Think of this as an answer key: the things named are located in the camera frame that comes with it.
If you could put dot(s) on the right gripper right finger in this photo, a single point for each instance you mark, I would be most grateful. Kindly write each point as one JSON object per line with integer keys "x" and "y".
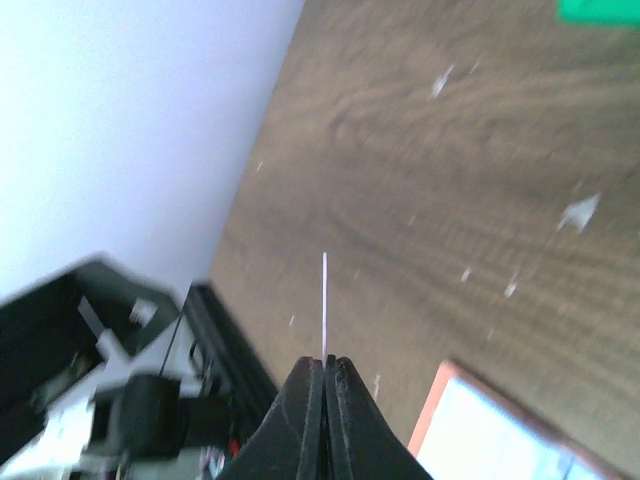
{"x": 361, "y": 445}

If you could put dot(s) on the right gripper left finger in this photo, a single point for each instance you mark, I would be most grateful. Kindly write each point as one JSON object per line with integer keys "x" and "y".
{"x": 287, "y": 444}

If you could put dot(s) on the pink card holder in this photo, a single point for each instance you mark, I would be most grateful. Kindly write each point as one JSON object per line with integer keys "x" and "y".
{"x": 469, "y": 429}

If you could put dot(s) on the red white card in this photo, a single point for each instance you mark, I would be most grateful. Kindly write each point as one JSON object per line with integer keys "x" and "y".
{"x": 324, "y": 309}

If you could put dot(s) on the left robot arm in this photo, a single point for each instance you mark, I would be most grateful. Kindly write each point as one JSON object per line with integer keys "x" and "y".
{"x": 98, "y": 376}

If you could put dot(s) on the left green bin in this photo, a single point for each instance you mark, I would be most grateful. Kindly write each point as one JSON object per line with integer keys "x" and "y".
{"x": 600, "y": 12}

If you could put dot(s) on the black aluminium frame rail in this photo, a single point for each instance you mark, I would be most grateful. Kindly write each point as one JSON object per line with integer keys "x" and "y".
{"x": 229, "y": 367}

